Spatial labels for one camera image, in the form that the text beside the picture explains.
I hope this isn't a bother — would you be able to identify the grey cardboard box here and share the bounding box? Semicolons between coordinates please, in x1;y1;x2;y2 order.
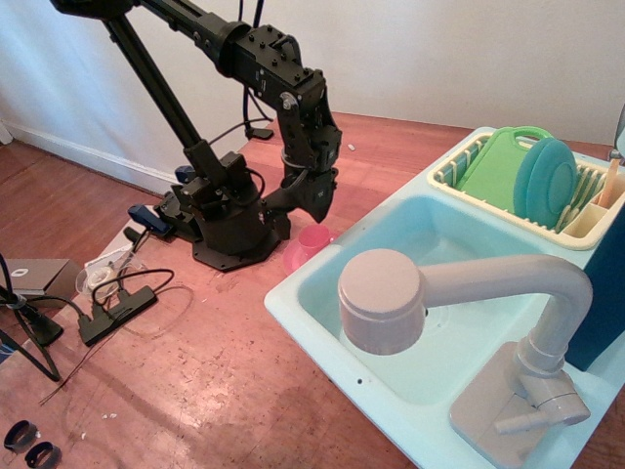
6;259;82;308

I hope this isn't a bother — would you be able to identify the clear plastic bag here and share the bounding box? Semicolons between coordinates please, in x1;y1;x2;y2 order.
75;249;146;300

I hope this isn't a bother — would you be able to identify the light blue toy sink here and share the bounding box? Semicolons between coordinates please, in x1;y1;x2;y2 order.
265;127;624;468

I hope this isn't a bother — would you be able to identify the black power strip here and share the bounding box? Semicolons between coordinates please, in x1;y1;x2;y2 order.
78;286;157;347

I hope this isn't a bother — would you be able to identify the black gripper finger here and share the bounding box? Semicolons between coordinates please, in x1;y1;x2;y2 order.
306;192;333;224

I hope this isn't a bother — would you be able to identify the blue clamp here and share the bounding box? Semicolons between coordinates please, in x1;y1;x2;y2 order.
127;204;172;236

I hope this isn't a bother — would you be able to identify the pink plastic cup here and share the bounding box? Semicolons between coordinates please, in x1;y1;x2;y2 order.
297;225;331;258

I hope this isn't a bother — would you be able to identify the cream dish rack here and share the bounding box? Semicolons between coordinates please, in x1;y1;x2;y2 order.
427;128;624;250

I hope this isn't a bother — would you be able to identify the teal plate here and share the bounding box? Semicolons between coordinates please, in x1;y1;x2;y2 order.
513;138;577;229

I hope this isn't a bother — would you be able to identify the pink plastic plate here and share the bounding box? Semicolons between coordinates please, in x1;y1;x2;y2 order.
282;236;336;276

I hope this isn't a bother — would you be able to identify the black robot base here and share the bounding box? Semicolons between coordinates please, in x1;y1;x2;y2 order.
155;151;282;272

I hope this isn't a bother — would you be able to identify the black power plug cable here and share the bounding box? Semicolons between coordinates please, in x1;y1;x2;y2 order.
0;253;65;383

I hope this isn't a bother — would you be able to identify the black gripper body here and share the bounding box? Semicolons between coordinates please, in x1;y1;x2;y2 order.
265;109;341;213

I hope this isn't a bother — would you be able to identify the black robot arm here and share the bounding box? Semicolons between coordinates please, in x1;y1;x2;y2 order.
53;1;342;222

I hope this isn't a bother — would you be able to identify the black strap loop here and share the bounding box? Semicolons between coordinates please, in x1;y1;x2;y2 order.
1;419;39;453
22;441;62;468

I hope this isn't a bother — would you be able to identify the grey toy faucet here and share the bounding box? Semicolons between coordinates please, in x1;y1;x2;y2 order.
337;249;593;468

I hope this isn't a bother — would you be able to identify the orange utensil in rack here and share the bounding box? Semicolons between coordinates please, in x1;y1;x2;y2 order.
598;149;622;208

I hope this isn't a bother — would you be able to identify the green cutting board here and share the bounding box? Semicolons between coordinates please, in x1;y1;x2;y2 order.
455;126;552;213

